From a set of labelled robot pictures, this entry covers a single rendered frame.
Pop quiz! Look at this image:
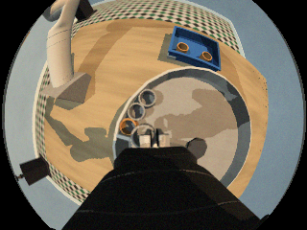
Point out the blue tray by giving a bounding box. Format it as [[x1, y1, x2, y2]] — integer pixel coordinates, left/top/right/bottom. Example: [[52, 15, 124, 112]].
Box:
[[167, 26, 221, 73]]

